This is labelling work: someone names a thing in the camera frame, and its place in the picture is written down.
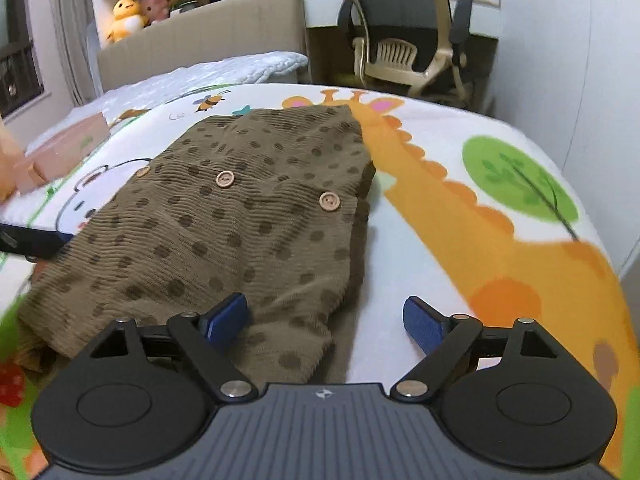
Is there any brown polka dot corduroy garment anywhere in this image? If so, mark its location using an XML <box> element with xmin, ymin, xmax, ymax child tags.
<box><xmin>14</xmin><ymin>106</ymin><xmax>374</xmax><ymax>385</ymax></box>

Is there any yellow duck plush toy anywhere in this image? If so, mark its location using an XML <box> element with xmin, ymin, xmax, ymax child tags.
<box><xmin>106</xmin><ymin>0</ymin><xmax>146</xmax><ymax>44</ymax></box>

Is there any white quilted mattress pad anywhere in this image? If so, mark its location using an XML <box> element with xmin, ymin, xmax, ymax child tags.
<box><xmin>26</xmin><ymin>51</ymin><xmax>308</xmax><ymax>153</ymax></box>

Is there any beige bed headboard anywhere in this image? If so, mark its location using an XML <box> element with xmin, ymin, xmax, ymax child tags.
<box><xmin>98</xmin><ymin>0</ymin><xmax>306</xmax><ymax>91</ymax></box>

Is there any white desk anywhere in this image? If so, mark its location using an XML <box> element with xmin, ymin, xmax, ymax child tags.
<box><xmin>303</xmin><ymin>0</ymin><xmax>501</xmax><ymax>39</ymax></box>

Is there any grey window curtain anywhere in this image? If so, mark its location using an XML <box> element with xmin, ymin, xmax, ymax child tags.
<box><xmin>50</xmin><ymin>0</ymin><xmax>96</xmax><ymax>105</ymax></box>

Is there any beige mesh office chair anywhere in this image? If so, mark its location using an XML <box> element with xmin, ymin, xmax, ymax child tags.
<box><xmin>338</xmin><ymin>0</ymin><xmax>474</xmax><ymax>107</ymax></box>

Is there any cartoon animal print blanket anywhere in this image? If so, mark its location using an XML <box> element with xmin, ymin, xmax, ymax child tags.
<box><xmin>1</xmin><ymin>84</ymin><xmax>639</xmax><ymax>479</ymax></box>

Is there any pink plush toy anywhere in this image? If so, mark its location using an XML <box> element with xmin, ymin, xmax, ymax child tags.
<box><xmin>141</xmin><ymin>0</ymin><xmax>169</xmax><ymax>25</ymax></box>

